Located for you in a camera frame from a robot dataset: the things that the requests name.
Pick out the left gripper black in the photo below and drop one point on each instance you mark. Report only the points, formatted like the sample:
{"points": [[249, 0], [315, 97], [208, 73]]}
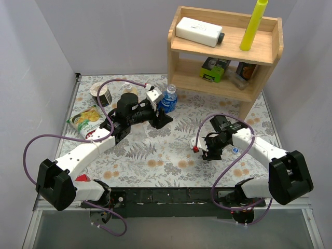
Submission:
{"points": [[158, 117]]}

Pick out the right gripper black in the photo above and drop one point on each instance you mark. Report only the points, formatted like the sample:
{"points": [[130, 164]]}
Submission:
{"points": [[209, 147]]}

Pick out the blue label water bottle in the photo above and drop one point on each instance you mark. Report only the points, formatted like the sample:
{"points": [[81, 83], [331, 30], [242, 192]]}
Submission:
{"points": [[169, 100]]}

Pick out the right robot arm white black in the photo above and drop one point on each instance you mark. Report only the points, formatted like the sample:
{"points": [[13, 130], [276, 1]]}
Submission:
{"points": [[288, 174]]}

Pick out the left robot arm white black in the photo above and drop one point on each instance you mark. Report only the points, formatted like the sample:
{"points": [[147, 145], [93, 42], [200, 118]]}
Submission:
{"points": [[57, 180]]}

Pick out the blue bottle cap right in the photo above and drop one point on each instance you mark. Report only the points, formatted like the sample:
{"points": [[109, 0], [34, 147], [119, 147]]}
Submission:
{"points": [[235, 151]]}

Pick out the clear empty plastic bottle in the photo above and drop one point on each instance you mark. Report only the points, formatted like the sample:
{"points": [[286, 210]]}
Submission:
{"points": [[138, 132]]}

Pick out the beige pump soap bottle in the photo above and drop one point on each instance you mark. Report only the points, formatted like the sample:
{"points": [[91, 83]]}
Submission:
{"points": [[129, 88]]}

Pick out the clear bottle on shelf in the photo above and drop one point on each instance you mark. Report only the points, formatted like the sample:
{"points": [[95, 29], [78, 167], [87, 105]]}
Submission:
{"points": [[237, 80]]}

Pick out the floral patterned table mat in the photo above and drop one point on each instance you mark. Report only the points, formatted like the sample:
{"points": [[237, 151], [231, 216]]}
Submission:
{"points": [[164, 158]]}

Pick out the green black small box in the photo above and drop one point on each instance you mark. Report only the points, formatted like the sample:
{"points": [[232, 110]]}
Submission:
{"points": [[213, 69]]}

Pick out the wooden two-tier shelf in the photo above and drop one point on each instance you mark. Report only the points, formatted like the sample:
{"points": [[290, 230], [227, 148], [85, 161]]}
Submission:
{"points": [[265, 53]]}

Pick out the green Chuba cassava chips bag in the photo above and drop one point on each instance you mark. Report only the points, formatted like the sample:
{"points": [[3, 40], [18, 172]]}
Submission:
{"points": [[86, 122]]}

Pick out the black orange small box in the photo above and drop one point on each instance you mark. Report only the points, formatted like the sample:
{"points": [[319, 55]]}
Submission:
{"points": [[246, 70]]}

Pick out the white rectangular plastic jug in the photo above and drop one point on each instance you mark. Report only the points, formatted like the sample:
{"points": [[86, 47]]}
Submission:
{"points": [[200, 32]]}

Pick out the red white small carton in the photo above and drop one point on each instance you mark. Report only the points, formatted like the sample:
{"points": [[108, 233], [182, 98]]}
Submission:
{"points": [[83, 178]]}

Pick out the yellow plastic tube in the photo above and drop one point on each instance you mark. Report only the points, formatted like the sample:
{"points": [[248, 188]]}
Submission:
{"points": [[253, 25]]}

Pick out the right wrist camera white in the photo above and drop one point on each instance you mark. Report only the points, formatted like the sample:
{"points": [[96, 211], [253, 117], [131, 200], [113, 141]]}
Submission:
{"points": [[197, 144]]}

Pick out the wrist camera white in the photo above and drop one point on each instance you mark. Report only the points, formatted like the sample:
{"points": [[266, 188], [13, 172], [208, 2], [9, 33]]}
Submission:
{"points": [[154, 96], [197, 144]]}

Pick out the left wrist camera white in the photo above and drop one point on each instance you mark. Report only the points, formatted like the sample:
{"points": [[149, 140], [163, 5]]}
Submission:
{"points": [[154, 96]]}

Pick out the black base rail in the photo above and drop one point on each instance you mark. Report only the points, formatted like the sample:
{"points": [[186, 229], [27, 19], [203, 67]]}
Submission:
{"points": [[182, 210]]}

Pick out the aluminium frame rail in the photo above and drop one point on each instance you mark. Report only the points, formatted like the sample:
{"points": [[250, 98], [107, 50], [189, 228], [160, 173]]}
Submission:
{"points": [[127, 198]]}

